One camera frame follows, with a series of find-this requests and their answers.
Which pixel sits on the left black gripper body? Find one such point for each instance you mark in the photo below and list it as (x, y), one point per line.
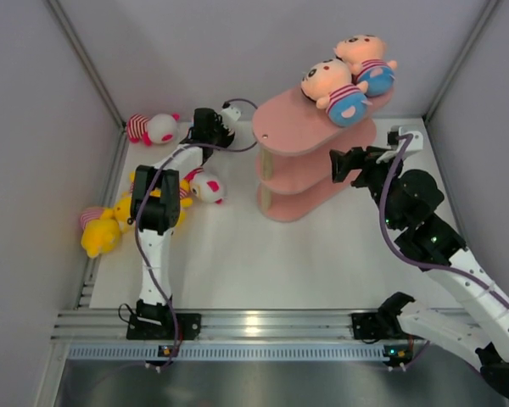
(220, 131)

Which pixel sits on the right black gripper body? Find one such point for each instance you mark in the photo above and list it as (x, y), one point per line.
(376, 173)

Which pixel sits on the large boy plush doll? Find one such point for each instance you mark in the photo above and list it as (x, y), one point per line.
(365, 56)

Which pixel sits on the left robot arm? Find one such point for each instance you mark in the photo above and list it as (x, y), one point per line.
(156, 203)

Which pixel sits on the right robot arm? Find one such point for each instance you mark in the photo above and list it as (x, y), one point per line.
(407, 201)

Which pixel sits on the pink three-tier shelf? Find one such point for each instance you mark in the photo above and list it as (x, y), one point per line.
(293, 165)

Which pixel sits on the white pink plush far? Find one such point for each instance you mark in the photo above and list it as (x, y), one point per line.
(155, 130)

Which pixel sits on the white pink plush glasses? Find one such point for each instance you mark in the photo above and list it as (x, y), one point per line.
(206, 186)

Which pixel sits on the yellow plush right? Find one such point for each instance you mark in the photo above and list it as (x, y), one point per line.
(185, 200)

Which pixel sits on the yellow plush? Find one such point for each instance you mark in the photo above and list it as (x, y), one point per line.
(122, 208)
(185, 200)

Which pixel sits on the yellow plush left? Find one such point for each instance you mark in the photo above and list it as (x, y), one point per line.
(122, 208)

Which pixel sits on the yellow plush corner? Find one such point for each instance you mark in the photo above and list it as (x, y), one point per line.
(100, 231)

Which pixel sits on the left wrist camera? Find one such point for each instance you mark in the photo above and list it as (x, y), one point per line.
(230, 113)

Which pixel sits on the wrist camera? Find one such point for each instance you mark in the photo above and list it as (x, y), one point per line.
(230, 113)
(404, 141)

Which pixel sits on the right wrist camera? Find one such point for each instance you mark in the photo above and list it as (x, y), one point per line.
(404, 141)

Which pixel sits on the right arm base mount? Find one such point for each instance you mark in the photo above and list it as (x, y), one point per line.
(373, 324)

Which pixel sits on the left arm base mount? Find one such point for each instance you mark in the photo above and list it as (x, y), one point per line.
(143, 329)

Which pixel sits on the white slotted cable duct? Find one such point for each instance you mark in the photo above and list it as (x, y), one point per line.
(232, 352)

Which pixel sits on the aluminium mounting rail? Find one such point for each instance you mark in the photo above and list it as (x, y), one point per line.
(217, 325)

